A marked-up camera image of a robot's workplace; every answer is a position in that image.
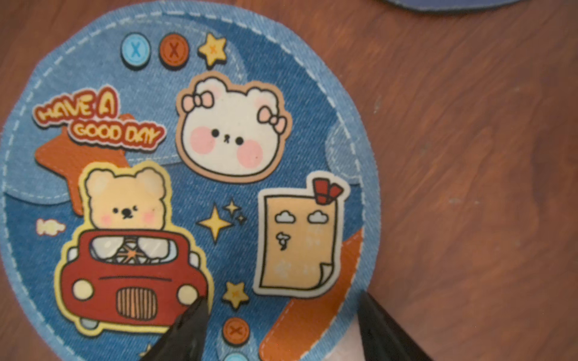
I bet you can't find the purple bunny coaster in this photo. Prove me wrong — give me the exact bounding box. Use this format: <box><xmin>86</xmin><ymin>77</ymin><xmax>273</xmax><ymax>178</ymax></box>
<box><xmin>385</xmin><ymin>0</ymin><xmax>520</xmax><ymax>13</ymax></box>

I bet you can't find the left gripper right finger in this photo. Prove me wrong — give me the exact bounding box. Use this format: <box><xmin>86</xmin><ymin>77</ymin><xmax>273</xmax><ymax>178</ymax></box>
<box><xmin>358</xmin><ymin>292</ymin><xmax>432</xmax><ymax>361</ymax></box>

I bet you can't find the blue car animals coaster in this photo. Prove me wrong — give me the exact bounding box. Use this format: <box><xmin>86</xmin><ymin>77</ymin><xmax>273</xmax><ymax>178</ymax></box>
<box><xmin>1</xmin><ymin>2</ymin><xmax>381</xmax><ymax>360</ymax></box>

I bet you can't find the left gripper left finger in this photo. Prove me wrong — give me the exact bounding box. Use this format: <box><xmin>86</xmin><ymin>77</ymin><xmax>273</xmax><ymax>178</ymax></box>
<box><xmin>141</xmin><ymin>297</ymin><xmax>209</xmax><ymax>361</ymax></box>

